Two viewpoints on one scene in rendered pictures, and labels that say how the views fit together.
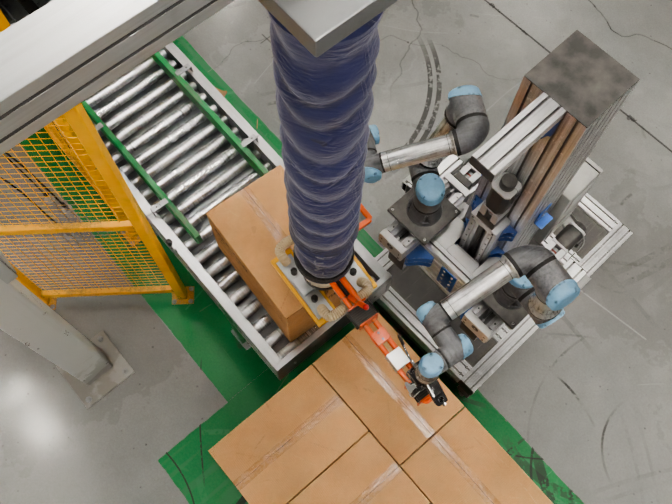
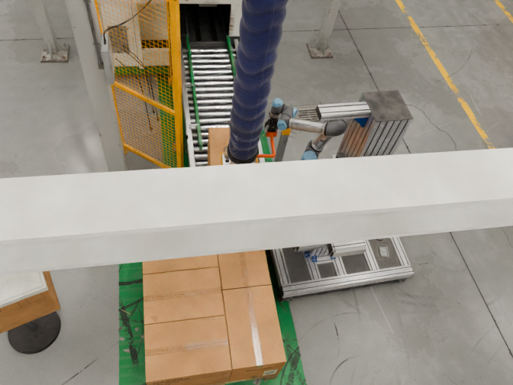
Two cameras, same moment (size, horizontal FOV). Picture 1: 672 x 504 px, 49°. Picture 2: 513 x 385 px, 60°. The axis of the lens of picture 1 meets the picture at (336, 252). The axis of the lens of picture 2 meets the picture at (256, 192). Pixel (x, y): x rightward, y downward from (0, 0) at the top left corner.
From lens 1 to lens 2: 1.30 m
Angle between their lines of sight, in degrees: 18
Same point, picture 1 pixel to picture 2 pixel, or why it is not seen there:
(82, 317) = (132, 165)
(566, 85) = (378, 104)
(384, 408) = (233, 261)
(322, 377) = not seen: hidden behind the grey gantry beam
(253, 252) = (217, 151)
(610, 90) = (396, 115)
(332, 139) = (253, 40)
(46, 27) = not seen: outside the picture
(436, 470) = (237, 302)
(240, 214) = (222, 135)
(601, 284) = (385, 294)
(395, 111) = not seen: hidden behind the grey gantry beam
